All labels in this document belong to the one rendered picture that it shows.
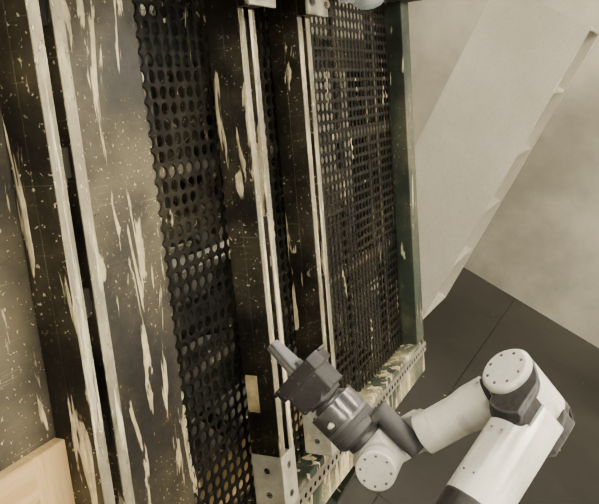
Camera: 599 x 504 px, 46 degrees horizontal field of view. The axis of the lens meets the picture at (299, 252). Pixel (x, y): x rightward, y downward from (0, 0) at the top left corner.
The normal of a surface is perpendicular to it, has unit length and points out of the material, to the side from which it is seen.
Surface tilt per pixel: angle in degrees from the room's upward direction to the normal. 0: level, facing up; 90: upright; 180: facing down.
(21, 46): 90
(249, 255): 90
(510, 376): 61
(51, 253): 90
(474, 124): 90
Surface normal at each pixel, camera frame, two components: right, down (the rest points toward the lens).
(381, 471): -0.31, 0.10
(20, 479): 0.90, 0.02
